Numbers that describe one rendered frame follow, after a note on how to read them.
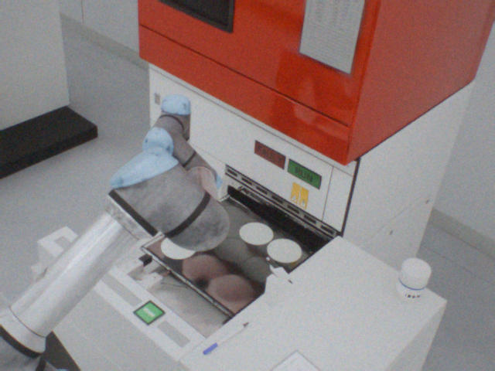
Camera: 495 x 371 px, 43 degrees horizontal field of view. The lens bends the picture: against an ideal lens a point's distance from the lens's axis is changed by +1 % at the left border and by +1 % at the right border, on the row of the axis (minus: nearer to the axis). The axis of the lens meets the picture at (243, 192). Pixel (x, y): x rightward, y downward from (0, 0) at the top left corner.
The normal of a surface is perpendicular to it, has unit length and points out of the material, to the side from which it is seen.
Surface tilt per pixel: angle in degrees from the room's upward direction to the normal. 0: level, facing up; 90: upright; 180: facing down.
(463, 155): 90
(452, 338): 0
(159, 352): 90
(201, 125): 90
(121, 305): 0
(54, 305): 64
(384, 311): 0
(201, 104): 90
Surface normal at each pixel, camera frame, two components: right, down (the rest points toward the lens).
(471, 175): -0.67, 0.41
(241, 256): 0.07, -0.79
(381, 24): 0.73, 0.46
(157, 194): 0.25, 0.11
